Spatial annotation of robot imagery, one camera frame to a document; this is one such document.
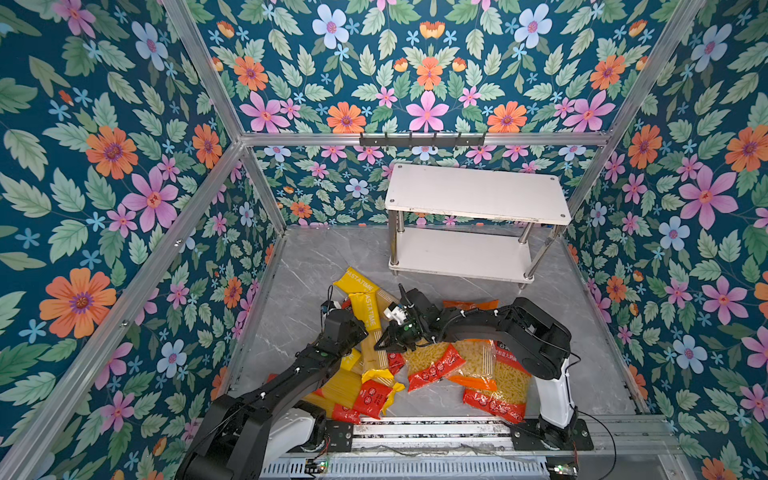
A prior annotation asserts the red macaroni bag left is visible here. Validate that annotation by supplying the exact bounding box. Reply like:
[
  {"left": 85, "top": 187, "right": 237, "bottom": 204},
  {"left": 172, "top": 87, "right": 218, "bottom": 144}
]
[{"left": 404, "top": 343, "right": 466, "bottom": 392}]

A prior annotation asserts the red spaghetti package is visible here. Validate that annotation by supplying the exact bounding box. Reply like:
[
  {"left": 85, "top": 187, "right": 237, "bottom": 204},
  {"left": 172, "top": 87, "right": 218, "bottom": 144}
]
[
  {"left": 303, "top": 393, "right": 361, "bottom": 425},
  {"left": 387, "top": 353, "right": 406, "bottom": 375},
  {"left": 352, "top": 380, "right": 393, "bottom": 419}
]

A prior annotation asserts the white two-tier shelf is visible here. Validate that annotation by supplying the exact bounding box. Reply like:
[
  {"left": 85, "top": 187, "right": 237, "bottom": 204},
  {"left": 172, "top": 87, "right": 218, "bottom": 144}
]
[{"left": 385, "top": 164, "right": 572, "bottom": 286}]

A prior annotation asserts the red macaroni bag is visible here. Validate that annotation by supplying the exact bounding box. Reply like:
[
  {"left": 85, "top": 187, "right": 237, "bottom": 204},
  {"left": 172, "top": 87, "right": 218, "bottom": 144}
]
[
  {"left": 462, "top": 344, "right": 532, "bottom": 424},
  {"left": 404, "top": 343, "right": 466, "bottom": 392}
]

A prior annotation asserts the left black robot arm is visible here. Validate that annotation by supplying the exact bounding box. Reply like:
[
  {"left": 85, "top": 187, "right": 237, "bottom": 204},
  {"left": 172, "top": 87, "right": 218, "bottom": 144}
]
[{"left": 176, "top": 306, "right": 367, "bottom": 479}]

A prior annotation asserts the black wall hook rack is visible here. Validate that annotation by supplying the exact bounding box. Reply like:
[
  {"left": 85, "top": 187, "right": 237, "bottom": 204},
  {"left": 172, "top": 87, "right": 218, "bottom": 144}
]
[{"left": 358, "top": 132, "right": 486, "bottom": 149}]

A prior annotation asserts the orange macaroni bag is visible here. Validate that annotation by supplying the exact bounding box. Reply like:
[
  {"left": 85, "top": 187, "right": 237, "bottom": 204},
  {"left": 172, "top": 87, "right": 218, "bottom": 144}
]
[{"left": 441, "top": 298, "right": 500, "bottom": 392}]

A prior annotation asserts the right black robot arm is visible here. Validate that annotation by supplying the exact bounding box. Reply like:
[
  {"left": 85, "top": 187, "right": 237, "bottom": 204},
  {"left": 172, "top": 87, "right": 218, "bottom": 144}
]
[{"left": 374, "top": 289, "right": 578, "bottom": 449}]

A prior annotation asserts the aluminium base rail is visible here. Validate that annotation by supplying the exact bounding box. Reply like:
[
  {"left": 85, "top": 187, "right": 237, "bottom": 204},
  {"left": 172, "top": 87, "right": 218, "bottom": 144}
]
[{"left": 261, "top": 415, "right": 695, "bottom": 479}]

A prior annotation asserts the yellow spaghetti package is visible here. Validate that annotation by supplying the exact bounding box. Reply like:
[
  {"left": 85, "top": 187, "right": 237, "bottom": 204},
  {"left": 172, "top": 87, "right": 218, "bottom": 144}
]
[
  {"left": 333, "top": 267, "right": 400, "bottom": 310},
  {"left": 341, "top": 330, "right": 405, "bottom": 417},
  {"left": 349, "top": 292, "right": 381, "bottom": 332}
]

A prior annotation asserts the red macaroni bag right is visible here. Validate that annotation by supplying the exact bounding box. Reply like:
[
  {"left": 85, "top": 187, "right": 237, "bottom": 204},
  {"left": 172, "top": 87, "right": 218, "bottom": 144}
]
[{"left": 462, "top": 344, "right": 532, "bottom": 424}]

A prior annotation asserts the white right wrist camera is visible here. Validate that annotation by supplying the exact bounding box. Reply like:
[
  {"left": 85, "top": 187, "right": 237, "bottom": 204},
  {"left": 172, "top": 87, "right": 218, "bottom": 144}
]
[{"left": 384, "top": 302, "right": 408, "bottom": 326}]

